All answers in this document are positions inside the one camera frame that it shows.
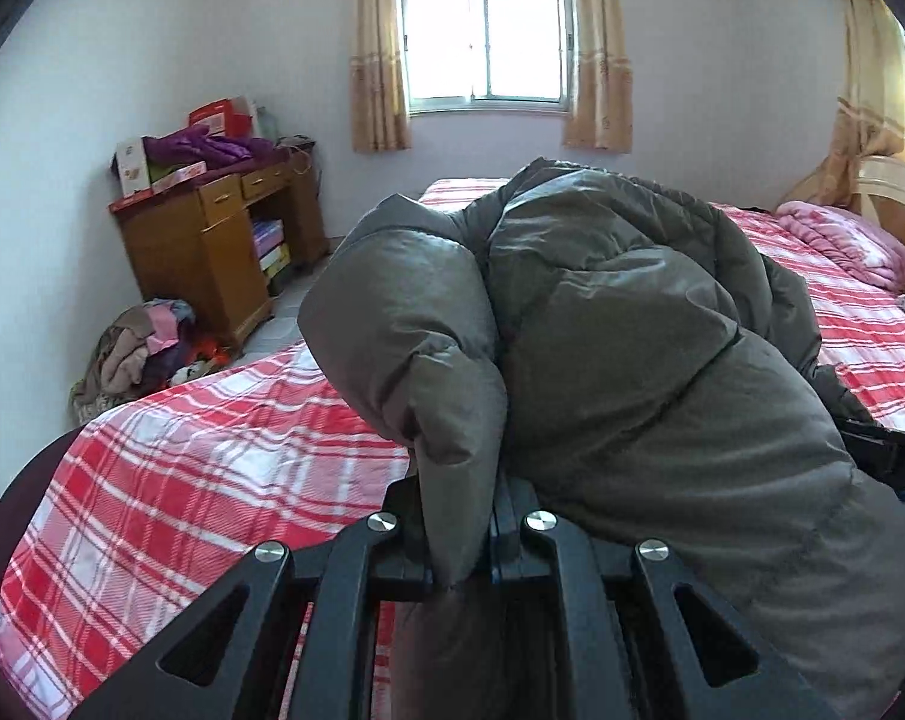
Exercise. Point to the grey puffer jacket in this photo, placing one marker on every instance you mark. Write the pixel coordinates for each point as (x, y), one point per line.
(647, 360)

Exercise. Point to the light wooden headboard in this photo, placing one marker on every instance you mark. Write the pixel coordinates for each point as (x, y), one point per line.
(899, 202)

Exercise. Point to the sliding window with green frame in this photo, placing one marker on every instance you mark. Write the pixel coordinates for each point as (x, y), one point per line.
(490, 37)

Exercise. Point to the pile of clothes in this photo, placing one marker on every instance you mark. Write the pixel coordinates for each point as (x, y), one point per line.
(141, 349)

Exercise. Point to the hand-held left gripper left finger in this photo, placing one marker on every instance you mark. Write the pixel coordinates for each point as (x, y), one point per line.
(401, 544)

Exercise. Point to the purple cloth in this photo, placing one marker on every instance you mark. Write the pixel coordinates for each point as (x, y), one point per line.
(197, 146)

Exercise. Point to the books in desk shelf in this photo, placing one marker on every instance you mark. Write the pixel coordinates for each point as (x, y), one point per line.
(270, 255)

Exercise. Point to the beige curtain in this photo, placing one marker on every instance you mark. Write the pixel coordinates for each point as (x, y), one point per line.
(599, 52)
(377, 52)

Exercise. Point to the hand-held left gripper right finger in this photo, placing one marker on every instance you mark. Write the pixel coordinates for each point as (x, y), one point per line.
(509, 540)

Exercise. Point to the brown wooden desk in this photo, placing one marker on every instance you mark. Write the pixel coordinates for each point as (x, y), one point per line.
(197, 262)

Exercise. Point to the bed with red plaid sheet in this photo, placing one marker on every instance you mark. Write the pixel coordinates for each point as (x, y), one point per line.
(182, 480)

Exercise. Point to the tied yellow curtain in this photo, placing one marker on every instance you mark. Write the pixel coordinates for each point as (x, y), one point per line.
(869, 105)

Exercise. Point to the white cardboard box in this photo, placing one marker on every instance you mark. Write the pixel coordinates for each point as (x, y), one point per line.
(132, 165)

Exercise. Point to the pink floral quilt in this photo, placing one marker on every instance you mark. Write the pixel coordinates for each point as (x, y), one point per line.
(846, 240)

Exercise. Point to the red cardboard box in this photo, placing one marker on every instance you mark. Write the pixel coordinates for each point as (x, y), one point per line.
(224, 116)

